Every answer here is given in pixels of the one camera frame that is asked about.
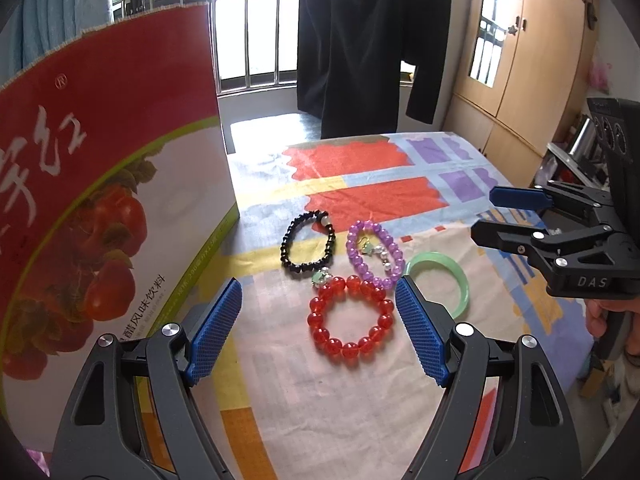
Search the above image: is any black bead bracelet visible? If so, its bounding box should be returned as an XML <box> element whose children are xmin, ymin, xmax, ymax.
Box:
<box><xmin>280</xmin><ymin>211</ymin><xmax>336</xmax><ymax>277</ymax></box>

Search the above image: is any purple bead bracelet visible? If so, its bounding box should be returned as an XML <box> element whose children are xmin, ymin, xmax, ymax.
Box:
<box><xmin>346</xmin><ymin>220</ymin><xmax>405</xmax><ymax>291</ymax></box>

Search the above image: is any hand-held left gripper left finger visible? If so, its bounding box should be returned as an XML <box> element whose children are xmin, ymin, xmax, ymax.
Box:
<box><xmin>50</xmin><ymin>276</ymin><xmax>244</xmax><ymax>480</ymax></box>

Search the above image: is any red bead bracelet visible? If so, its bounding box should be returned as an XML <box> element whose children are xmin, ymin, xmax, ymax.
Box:
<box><xmin>308</xmin><ymin>276</ymin><xmax>396</xmax><ymax>358</ymax></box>

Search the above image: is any cluttered side shelf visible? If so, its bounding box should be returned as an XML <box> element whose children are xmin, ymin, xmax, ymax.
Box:
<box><xmin>532</xmin><ymin>110</ymin><xmax>612</xmax><ymax>196</ymax></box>

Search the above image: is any green jade bangle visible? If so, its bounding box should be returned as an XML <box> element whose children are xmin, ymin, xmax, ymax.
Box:
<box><xmin>404</xmin><ymin>252</ymin><xmax>471</xmax><ymax>320</ymax></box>

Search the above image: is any red printed cardboard box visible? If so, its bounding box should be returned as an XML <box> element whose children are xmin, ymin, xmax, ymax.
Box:
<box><xmin>0</xmin><ymin>2</ymin><xmax>241</xmax><ymax>461</ymax></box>

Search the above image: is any colourful printed blanket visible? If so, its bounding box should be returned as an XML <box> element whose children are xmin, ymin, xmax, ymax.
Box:
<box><xmin>145</xmin><ymin>132</ymin><xmax>596</xmax><ymax>480</ymax></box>

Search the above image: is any pink printed cloth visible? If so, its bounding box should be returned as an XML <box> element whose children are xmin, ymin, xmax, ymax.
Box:
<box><xmin>25</xmin><ymin>449</ymin><xmax>52</xmax><ymax>477</ymax></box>

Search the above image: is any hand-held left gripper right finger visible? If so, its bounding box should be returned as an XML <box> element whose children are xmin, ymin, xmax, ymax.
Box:
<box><xmin>394</xmin><ymin>275</ymin><xmax>583</xmax><ymax>480</ymax></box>

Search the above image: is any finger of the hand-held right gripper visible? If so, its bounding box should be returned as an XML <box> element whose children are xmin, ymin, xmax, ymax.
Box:
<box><xmin>471</xmin><ymin>219</ymin><xmax>627</xmax><ymax>272</ymax></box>
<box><xmin>490</xmin><ymin>182</ymin><xmax>614</xmax><ymax>226</ymax></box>

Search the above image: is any black hanging coat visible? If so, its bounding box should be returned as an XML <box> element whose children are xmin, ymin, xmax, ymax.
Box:
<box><xmin>297</xmin><ymin>0</ymin><xmax>453</xmax><ymax>139</ymax></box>

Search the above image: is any person's right hand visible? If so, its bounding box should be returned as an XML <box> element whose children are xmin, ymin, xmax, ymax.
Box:
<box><xmin>585</xmin><ymin>296</ymin><xmax>640</xmax><ymax>338</ymax></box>

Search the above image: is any blue curtain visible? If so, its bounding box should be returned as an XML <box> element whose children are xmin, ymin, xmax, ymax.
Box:
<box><xmin>0</xmin><ymin>0</ymin><xmax>111</xmax><ymax>81</ymax></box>

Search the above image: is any wooden wardrobe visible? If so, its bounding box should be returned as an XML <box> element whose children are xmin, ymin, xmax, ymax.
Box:
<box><xmin>440</xmin><ymin>0</ymin><xmax>601</xmax><ymax>188</ymax></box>

